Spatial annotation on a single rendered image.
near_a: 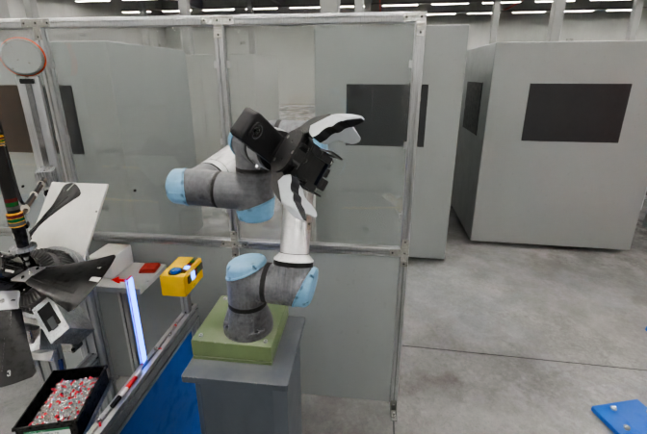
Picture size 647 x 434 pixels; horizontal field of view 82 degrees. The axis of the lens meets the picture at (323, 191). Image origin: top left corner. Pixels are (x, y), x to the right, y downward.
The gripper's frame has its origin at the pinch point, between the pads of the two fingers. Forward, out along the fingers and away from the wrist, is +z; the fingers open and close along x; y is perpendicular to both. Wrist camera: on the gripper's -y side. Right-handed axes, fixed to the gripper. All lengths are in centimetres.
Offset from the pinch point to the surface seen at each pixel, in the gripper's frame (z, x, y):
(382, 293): -87, 24, 127
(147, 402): -81, 91, 39
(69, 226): -137, 60, -3
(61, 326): -97, 80, 5
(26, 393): -206, 184, 33
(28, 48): -173, 6, -48
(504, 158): -181, -140, 306
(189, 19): -142, -40, -6
